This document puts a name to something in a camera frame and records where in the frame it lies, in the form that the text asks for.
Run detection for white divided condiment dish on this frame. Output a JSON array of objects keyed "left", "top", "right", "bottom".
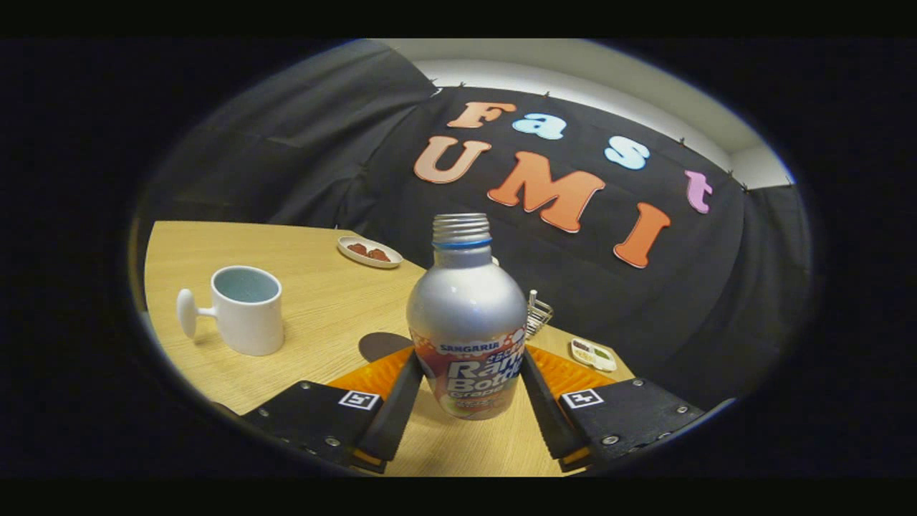
[{"left": 570, "top": 338, "right": 618, "bottom": 373}]

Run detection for silver juice bottle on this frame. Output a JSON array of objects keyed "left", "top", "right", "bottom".
[{"left": 406, "top": 213, "right": 529, "bottom": 421}]

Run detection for wooden table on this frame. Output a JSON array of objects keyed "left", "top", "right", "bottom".
[{"left": 143, "top": 221, "right": 636, "bottom": 477}]

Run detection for white cup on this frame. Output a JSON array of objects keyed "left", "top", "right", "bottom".
[{"left": 177, "top": 266, "right": 284, "bottom": 357}]

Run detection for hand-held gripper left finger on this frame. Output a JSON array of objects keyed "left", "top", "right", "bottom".
[{"left": 240, "top": 346, "right": 425, "bottom": 474}]

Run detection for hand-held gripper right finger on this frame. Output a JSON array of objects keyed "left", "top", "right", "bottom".
[{"left": 521, "top": 346, "right": 706, "bottom": 472}]

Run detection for metal wire holder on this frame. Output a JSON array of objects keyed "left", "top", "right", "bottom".
[{"left": 525, "top": 290, "right": 554, "bottom": 339}]

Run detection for white oval plate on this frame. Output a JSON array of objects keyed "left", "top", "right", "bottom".
[{"left": 337, "top": 236, "right": 403, "bottom": 269}]

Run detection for dark round coaster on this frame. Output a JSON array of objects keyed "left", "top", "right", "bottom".
[{"left": 358, "top": 332, "right": 414, "bottom": 363}]

